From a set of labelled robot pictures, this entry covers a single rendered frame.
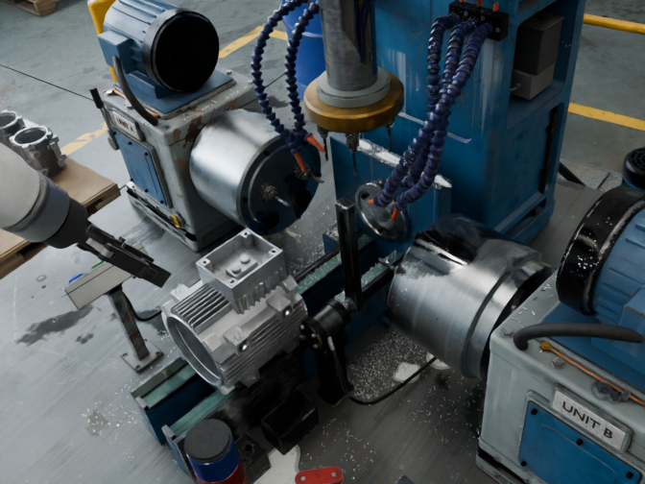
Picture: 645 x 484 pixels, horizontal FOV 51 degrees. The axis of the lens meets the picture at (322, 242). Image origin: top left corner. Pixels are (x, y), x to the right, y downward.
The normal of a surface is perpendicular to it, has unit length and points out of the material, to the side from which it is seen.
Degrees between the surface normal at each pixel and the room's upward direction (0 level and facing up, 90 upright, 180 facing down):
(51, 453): 0
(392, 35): 90
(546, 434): 90
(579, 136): 0
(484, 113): 90
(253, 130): 2
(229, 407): 90
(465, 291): 36
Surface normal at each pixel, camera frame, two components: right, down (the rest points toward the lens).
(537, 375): -0.72, 0.51
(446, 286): -0.53, -0.25
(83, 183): -0.10, -0.74
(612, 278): -0.70, 0.19
